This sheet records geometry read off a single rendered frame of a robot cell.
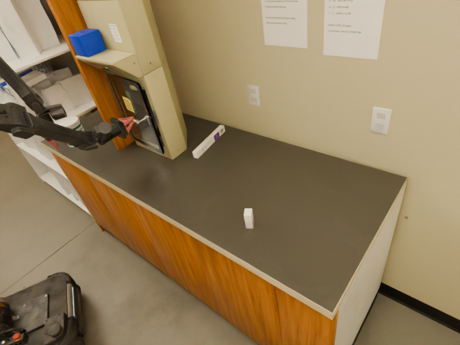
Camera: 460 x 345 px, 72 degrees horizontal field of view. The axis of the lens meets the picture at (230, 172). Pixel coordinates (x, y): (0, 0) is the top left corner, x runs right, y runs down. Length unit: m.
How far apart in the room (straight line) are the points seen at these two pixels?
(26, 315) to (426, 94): 2.34
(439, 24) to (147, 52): 1.08
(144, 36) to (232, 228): 0.88
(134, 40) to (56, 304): 1.63
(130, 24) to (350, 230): 1.17
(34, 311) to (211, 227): 1.40
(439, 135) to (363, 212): 0.39
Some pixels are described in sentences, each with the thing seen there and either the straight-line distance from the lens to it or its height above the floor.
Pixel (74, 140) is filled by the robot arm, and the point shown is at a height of 1.28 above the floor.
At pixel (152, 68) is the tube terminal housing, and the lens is 1.52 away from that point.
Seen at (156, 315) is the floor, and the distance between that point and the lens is 2.27.
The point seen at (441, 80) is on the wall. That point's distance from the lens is 1.30.
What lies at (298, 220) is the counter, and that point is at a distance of 1.27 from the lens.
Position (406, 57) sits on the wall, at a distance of 1.30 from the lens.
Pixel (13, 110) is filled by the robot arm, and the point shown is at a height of 1.52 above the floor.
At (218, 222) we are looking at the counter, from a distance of 1.30.
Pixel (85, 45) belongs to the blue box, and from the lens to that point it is 1.59.
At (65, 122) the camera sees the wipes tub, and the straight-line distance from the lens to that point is 2.17.
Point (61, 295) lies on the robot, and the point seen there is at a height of 0.24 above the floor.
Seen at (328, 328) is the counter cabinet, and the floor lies 0.77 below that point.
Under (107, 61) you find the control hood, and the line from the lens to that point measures 1.46.
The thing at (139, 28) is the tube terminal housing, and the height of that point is 1.59.
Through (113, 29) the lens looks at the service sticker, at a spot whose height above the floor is 1.60.
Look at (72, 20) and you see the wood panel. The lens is 1.75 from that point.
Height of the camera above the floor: 1.89
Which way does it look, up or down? 39 degrees down
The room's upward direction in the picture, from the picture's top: 12 degrees counter-clockwise
